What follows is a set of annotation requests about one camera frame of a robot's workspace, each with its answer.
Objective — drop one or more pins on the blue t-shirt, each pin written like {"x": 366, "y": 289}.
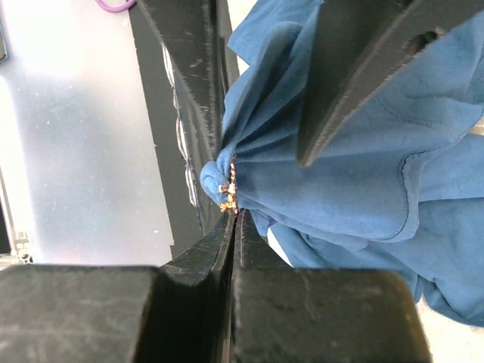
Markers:
{"x": 400, "y": 187}

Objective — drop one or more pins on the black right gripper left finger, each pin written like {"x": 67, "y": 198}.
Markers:
{"x": 175, "y": 313}

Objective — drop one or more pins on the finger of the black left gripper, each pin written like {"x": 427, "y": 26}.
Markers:
{"x": 190, "y": 32}
{"x": 357, "y": 47}

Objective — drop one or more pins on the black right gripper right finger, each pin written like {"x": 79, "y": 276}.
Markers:
{"x": 285, "y": 314}

